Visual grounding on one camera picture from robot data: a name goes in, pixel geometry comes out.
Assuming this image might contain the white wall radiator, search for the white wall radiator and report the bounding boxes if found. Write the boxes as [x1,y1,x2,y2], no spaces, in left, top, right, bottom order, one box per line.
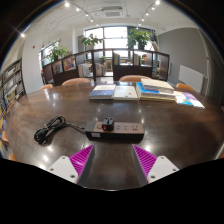
[178,64,205,93]

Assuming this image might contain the orange chairs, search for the orange chairs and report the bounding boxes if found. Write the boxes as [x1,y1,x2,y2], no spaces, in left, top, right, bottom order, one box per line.
[0,74,224,163]

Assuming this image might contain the person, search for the person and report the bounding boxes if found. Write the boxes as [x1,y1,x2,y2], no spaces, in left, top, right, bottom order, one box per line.
[140,53,149,66]

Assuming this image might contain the black power strip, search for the black power strip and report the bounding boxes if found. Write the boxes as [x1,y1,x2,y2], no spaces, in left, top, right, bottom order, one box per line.
[84,120,145,141]

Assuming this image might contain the wall bookshelf unit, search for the wall bookshelf unit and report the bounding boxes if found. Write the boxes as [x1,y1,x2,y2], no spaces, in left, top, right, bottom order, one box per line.
[0,57,27,116]

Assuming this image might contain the beige grey book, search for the beige grey book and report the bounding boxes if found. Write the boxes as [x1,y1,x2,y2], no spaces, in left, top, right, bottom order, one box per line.
[140,78,175,94]

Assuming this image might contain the ceiling spot lights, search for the ceiling spot lights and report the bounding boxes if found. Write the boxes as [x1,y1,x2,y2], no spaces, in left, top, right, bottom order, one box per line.
[19,0,161,38]

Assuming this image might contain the coiled black power cable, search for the coiled black power cable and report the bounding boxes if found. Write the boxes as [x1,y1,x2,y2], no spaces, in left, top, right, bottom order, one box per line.
[33,115,87,146]

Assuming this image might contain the dark blue book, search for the dark blue book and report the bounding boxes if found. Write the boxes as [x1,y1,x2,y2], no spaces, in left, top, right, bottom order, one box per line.
[88,83,117,101]

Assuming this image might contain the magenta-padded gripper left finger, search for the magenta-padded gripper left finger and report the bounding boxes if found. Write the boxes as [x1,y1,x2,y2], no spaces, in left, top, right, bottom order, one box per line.
[45,143,97,187]

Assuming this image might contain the ceiling air conditioner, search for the ceiling air conditioner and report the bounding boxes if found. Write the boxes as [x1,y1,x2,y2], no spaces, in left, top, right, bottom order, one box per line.
[100,5,125,19]

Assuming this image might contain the purple booklet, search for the purple booklet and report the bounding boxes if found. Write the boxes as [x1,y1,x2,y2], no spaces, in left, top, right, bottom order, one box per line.
[182,91,206,110]

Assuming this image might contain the potted green plant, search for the potted green plant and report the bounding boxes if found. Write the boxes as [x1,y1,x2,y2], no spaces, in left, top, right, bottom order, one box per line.
[44,43,68,63]
[127,28,154,51]
[79,33,104,51]

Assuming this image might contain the white book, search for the white book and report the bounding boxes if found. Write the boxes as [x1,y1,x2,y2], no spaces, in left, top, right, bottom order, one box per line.
[112,85,139,101]

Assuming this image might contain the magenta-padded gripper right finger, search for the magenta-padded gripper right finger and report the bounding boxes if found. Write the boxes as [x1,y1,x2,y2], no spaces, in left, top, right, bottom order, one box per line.
[131,143,181,188]

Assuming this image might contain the dark divider shelf unit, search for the dark divider shelf unit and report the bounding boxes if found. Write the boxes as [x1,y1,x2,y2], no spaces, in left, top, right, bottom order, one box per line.
[42,48,171,87]

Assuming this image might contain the white blue yellow booklet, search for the white blue yellow booklet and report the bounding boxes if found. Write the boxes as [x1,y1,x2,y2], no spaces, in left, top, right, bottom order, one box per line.
[173,90,195,107]

